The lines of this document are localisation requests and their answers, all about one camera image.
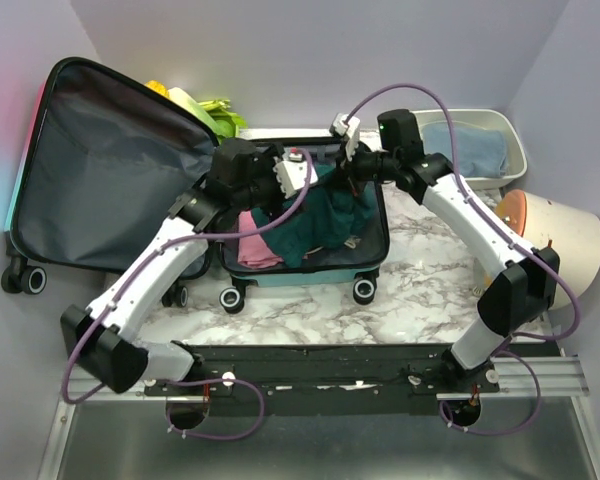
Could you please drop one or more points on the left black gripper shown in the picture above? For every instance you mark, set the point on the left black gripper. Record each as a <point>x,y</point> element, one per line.
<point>265,167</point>

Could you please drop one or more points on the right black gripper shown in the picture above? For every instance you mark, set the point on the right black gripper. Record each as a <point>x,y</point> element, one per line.
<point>361,148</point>

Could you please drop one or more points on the purple cloth item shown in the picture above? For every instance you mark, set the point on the purple cloth item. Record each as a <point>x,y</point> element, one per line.
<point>253,252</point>

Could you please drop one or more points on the grey cloth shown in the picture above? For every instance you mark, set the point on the grey cloth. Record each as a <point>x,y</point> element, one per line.
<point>479,152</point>

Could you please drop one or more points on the dark teal garment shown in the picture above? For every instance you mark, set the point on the dark teal garment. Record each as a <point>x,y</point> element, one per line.
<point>328,217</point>

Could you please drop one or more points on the pink and teal kids suitcase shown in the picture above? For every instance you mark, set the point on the pink and teal kids suitcase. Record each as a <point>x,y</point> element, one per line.
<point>105,159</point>

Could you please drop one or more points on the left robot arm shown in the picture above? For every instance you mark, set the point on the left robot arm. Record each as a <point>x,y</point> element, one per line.
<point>102,337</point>

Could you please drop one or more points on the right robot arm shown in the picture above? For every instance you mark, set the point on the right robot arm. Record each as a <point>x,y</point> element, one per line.
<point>522,278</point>

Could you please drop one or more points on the green leafy lettuce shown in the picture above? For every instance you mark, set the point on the green leafy lettuce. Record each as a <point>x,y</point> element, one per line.
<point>223,121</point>

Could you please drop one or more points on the white rectangular plastic basin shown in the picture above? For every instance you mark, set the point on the white rectangular plastic basin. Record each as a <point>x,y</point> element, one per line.
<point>486,119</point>

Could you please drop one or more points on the napa cabbage with yellow top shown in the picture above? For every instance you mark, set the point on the napa cabbage with yellow top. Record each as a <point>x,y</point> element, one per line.
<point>177,96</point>

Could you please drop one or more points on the white cylinder appliance orange lid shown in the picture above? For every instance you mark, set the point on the white cylinder appliance orange lid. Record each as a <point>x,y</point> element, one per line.
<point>572,233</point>

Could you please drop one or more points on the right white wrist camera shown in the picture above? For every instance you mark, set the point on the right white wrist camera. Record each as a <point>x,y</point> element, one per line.
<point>347,128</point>

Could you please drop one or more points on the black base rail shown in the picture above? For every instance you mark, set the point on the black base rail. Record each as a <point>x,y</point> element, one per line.
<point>327,380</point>

